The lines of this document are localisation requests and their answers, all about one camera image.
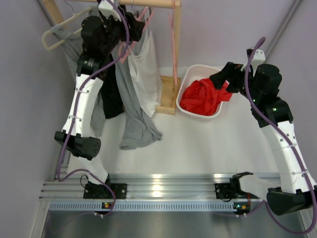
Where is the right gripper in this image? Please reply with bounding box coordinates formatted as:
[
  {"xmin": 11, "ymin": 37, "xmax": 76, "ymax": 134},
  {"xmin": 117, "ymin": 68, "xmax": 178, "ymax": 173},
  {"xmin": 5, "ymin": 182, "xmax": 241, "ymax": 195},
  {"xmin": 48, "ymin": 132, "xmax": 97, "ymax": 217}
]
[{"xmin": 210, "ymin": 62, "xmax": 261, "ymax": 103}]

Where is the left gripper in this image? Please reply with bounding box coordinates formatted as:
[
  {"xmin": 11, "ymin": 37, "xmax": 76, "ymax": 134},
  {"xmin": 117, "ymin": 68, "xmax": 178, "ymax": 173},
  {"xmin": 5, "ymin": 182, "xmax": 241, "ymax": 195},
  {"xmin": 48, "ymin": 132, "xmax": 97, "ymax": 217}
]
[{"xmin": 99, "ymin": 12, "xmax": 143, "ymax": 55}]

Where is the pink hanger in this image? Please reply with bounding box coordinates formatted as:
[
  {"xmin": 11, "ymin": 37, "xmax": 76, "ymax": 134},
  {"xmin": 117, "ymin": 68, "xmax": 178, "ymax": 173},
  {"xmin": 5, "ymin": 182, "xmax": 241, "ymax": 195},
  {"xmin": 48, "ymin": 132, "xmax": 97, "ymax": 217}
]
[
  {"xmin": 168, "ymin": 0, "xmax": 178, "ymax": 86},
  {"xmin": 119, "ymin": 6, "xmax": 155, "ymax": 63}
]

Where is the red tank top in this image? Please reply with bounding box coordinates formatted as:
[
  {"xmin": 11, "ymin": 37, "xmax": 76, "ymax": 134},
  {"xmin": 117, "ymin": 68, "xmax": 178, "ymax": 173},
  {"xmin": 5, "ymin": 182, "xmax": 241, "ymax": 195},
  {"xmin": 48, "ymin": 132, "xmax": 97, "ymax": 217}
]
[{"xmin": 179, "ymin": 78, "xmax": 233, "ymax": 116}]

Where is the white camisole top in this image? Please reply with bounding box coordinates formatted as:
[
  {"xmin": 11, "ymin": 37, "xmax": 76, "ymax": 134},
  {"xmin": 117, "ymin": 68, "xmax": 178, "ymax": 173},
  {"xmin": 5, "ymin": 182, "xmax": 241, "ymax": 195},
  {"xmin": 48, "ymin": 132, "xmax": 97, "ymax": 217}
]
[{"xmin": 127, "ymin": 29, "xmax": 161, "ymax": 119}]

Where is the light grey tank top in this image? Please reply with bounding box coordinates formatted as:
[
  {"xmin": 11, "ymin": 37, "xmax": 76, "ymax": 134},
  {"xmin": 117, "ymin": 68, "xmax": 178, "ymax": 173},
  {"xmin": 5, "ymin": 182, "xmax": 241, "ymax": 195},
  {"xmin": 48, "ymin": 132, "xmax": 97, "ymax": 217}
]
[{"xmin": 110, "ymin": 37, "xmax": 163, "ymax": 151}]

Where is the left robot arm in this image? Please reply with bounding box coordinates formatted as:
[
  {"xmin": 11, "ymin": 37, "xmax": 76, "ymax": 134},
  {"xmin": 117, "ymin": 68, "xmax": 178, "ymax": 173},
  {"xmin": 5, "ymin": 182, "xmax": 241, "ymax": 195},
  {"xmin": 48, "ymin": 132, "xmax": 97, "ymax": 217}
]
[{"xmin": 54, "ymin": 10, "xmax": 145, "ymax": 199}]

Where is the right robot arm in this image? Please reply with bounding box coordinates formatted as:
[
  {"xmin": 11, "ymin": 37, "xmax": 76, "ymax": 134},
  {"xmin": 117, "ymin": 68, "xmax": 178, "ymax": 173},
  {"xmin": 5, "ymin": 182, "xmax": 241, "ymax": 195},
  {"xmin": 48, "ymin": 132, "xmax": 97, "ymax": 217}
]
[{"xmin": 209, "ymin": 62, "xmax": 317, "ymax": 216}]

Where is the cream hanger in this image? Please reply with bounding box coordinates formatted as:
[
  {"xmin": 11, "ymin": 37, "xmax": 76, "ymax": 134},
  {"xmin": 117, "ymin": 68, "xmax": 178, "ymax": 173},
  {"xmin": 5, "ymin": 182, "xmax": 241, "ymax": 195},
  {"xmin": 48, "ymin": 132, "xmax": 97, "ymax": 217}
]
[{"xmin": 41, "ymin": 2, "xmax": 93, "ymax": 51}]

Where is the far grey tank top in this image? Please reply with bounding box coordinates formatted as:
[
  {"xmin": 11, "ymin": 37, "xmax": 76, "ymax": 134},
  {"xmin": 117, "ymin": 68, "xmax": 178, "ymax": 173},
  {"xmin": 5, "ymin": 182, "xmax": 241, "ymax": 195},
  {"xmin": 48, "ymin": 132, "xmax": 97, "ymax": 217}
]
[{"xmin": 61, "ymin": 34, "xmax": 106, "ymax": 137}]

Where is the black tank top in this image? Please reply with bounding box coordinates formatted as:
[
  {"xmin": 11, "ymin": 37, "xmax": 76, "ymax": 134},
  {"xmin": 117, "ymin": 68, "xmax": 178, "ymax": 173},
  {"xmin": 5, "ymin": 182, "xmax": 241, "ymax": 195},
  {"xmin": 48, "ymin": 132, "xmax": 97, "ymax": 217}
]
[{"xmin": 98, "ymin": 64, "xmax": 124, "ymax": 119}]

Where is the white plastic basket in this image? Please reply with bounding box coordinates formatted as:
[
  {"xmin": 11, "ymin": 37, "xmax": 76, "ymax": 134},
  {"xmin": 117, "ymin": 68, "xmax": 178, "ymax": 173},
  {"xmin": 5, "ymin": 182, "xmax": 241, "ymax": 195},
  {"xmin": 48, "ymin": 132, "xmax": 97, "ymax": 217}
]
[{"xmin": 176, "ymin": 64, "xmax": 224, "ymax": 121}]

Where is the wooden clothes rack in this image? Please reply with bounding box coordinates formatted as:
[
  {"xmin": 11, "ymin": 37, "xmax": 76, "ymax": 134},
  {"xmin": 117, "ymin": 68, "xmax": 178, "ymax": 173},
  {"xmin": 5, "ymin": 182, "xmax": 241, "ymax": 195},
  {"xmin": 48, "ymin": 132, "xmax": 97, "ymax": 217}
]
[{"xmin": 41, "ymin": 0, "xmax": 181, "ymax": 115}]

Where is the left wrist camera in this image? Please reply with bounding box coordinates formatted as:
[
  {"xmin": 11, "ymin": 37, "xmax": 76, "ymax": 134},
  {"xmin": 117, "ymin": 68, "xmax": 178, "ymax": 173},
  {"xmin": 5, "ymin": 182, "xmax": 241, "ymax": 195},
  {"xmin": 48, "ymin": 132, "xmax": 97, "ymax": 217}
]
[{"xmin": 98, "ymin": 0, "xmax": 115, "ymax": 14}]

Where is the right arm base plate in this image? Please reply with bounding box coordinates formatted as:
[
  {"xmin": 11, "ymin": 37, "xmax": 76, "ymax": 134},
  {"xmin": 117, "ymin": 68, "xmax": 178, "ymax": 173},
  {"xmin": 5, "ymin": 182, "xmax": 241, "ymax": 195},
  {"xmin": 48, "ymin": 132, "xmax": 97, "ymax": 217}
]
[{"xmin": 214, "ymin": 183, "xmax": 236, "ymax": 202}]

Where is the aluminium mounting rail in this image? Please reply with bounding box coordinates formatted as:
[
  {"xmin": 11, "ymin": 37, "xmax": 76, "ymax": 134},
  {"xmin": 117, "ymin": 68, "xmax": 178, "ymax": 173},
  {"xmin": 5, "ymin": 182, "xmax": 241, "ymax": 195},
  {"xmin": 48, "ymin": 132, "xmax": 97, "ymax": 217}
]
[{"xmin": 39, "ymin": 173, "xmax": 283, "ymax": 201}]

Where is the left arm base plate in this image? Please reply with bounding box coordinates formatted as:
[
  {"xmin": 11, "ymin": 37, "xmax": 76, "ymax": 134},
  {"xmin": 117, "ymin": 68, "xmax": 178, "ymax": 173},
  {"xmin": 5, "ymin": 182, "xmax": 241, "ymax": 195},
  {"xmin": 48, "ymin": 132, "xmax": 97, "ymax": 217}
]
[{"xmin": 83, "ymin": 182, "xmax": 127, "ymax": 199}]

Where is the slotted cable duct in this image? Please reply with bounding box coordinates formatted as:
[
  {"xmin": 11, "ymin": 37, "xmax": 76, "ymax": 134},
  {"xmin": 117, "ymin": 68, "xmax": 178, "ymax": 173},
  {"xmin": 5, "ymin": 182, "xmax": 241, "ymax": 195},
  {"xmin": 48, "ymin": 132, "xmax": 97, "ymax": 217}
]
[{"xmin": 49, "ymin": 201, "xmax": 250, "ymax": 212}]

